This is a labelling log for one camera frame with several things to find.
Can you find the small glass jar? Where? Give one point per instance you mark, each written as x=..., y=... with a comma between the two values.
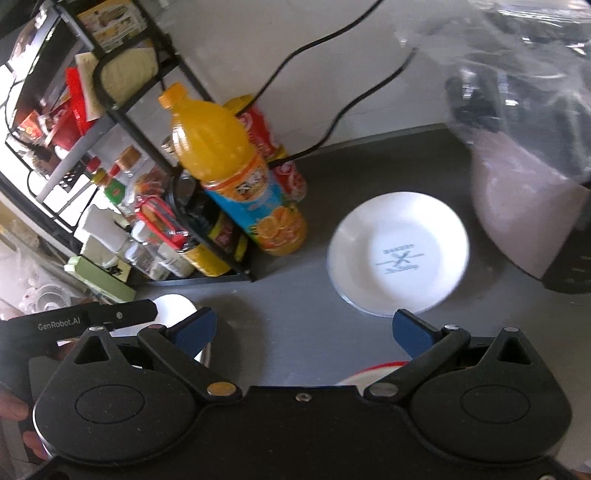
x=138, y=258

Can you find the small white bottle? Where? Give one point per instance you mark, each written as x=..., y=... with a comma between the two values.
x=175, y=263

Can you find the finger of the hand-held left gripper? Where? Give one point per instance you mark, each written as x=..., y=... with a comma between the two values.
x=129, y=311

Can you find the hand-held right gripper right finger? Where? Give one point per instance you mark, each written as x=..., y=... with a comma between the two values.
x=415, y=334

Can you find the yellow printed box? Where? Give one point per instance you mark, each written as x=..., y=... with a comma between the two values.
x=111, y=23

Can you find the person's left hand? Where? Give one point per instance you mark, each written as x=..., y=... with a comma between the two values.
x=11, y=404

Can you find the green box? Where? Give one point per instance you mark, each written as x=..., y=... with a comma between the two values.
x=97, y=277

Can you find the black metal rack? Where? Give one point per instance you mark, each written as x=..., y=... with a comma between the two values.
x=100, y=87

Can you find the bottle with yellow cap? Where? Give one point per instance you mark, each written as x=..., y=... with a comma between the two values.
x=127, y=161

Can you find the clear plastic bag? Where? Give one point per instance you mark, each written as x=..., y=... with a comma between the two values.
x=531, y=46

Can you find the red bowl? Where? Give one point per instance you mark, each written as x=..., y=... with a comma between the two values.
x=369, y=367

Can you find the red label bottle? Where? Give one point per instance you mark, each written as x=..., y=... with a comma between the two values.
x=286, y=175

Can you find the orange box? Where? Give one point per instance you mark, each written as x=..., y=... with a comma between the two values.
x=34, y=125

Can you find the small white plate crossed print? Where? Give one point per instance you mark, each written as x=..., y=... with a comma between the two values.
x=369, y=258

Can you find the white plate with gold rim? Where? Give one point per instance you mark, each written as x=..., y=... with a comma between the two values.
x=173, y=307

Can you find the red packet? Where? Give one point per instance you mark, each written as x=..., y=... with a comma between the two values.
x=78, y=101

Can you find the green label sauce bottle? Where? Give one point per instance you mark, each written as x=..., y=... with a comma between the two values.
x=115, y=191

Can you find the orange juice bottle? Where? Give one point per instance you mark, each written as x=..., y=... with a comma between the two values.
x=221, y=138

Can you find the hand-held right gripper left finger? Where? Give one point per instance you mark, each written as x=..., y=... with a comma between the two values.
x=194, y=334

